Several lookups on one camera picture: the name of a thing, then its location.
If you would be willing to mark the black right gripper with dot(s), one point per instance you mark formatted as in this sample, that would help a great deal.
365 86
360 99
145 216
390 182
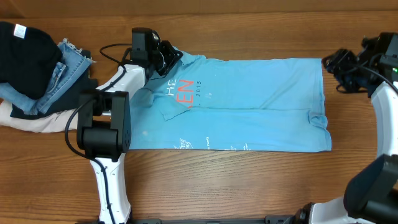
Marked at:
337 61

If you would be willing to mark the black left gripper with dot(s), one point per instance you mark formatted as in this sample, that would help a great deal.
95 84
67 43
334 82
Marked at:
173 55

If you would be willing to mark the light blue printed t-shirt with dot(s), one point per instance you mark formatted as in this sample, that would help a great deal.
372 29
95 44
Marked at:
240 105

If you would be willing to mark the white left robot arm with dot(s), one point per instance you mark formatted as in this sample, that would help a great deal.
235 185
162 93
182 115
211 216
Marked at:
104 119

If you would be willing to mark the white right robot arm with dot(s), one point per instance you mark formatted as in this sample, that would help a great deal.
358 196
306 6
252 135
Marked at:
370 196

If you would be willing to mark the blue denim jeans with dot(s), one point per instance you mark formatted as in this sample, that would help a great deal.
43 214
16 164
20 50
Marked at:
73 64

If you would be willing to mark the dark navy folded garment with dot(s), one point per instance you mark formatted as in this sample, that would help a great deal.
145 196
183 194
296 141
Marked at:
68 101

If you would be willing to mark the beige folded cloth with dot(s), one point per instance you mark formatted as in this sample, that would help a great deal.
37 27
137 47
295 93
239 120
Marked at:
53 123

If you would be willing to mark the black folded garment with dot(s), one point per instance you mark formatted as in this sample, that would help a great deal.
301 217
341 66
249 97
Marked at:
28 59

